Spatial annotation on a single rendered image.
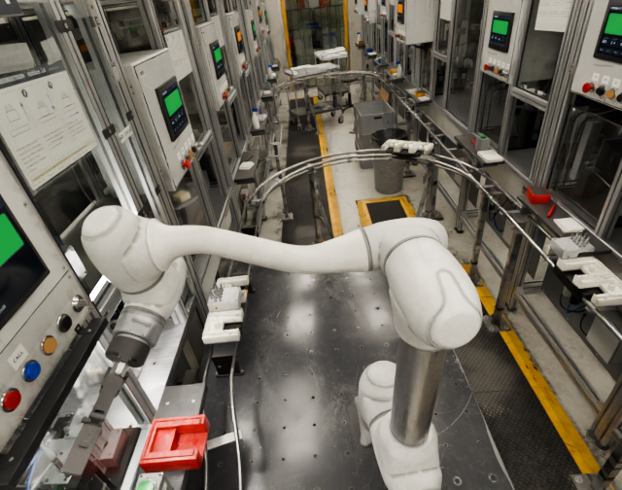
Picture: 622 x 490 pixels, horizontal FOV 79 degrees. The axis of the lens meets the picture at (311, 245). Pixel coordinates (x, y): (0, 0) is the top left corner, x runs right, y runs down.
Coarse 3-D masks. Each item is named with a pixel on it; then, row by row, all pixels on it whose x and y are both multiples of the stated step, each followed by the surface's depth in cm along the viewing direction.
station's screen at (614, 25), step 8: (616, 8) 138; (608, 16) 142; (616, 16) 139; (608, 24) 143; (616, 24) 139; (608, 32) 143; (616, 32) 139; (608, 40) 143; (616, 40) 140; (600, 48) 148; (608, 48) 144; (616, 48) 140
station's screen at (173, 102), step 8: (168, 88) 147; (176, 88) 156; (168, 96) 146; (176, 96) 155; (168, 104) 146; (176, 104) 154; (168, 112) 145; (176, 112) 153; (184, 112) 163; (176, 120) 152; (184, 120) 162; (176, 128) 151
